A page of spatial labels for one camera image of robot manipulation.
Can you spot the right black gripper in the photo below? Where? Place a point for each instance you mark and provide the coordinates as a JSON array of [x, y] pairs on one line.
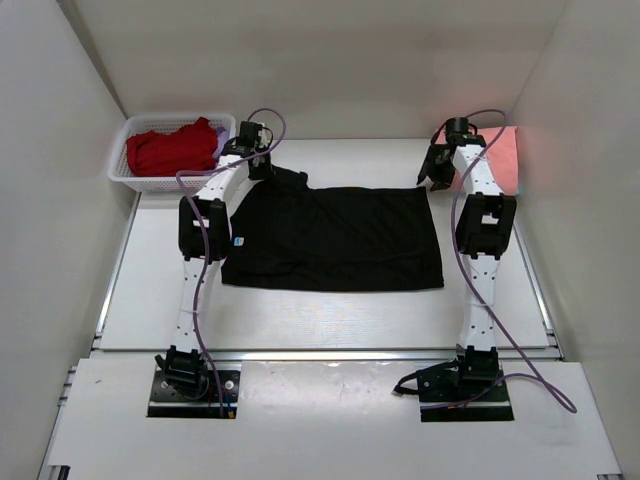
[[437, 182]]

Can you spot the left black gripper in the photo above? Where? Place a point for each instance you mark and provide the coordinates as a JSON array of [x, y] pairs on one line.
[[268, 171]]

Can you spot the black t shirt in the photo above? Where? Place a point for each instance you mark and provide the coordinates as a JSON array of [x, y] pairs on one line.
[[338, 239]]

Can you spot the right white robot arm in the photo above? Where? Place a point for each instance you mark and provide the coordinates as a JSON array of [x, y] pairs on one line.
[[481, 233]]

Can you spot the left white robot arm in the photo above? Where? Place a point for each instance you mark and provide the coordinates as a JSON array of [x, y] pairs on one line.
[[204, 240]]

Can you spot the folded pink t shirt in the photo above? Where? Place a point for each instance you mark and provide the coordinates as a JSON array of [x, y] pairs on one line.
[[495, 172]]

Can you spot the red t shirt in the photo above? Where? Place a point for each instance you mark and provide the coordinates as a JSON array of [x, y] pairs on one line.
[[153, 154]]

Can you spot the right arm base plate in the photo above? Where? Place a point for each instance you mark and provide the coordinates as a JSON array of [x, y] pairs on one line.
[[443, 399]]

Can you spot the aluminium table rail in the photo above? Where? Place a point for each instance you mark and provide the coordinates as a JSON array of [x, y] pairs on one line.
[[252, 324]]

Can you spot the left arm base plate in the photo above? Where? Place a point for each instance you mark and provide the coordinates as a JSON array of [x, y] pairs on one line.
[[168, 400]]

